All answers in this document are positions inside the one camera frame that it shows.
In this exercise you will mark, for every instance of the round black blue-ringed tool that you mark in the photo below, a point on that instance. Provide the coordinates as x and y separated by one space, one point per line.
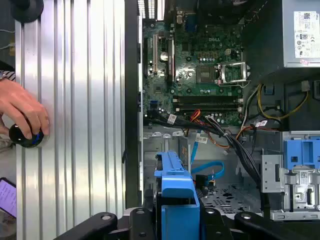
18 137

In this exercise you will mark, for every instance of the silver coin battery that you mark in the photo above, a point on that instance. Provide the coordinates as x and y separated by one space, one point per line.
163 56

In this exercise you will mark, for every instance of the black expansion slot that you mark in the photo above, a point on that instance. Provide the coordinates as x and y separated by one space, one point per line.
170 62

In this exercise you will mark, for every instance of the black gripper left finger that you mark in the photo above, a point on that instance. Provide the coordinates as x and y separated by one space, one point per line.
140 225

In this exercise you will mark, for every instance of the silver socket cover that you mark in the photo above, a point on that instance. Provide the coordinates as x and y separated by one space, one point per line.
232 72

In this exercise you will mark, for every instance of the white expansion slot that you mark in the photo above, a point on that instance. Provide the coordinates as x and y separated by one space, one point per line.
155 55

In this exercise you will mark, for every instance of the hard disk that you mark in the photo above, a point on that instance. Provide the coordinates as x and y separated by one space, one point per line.
178 190

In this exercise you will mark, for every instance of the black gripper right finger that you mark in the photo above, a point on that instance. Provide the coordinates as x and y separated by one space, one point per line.
212 225

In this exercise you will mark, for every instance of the grey power supply unit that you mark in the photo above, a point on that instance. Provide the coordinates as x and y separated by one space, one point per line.
290 32

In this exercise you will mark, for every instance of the CPU socket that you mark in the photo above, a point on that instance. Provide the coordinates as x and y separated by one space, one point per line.
205 74

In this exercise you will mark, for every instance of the green Dell motherboard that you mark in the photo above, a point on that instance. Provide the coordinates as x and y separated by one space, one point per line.
190 50

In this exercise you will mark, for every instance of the silver disk bay cage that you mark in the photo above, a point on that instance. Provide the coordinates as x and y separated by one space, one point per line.
272 172

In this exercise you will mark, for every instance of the person's bare hand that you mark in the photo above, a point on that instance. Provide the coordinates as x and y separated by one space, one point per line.
20 105

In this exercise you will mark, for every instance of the empty blue disk carrier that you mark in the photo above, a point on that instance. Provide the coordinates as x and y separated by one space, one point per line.
300 152

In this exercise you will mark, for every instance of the round black knob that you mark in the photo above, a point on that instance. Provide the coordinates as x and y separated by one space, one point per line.
27 10

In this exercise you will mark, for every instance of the black RAM slot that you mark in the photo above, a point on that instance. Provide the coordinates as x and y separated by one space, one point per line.
207 98
207 107

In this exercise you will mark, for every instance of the smartphone with lit screen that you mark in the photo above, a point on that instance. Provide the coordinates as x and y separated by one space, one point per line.
7 197

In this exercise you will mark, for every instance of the open black PC case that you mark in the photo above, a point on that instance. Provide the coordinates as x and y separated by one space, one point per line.
131 100

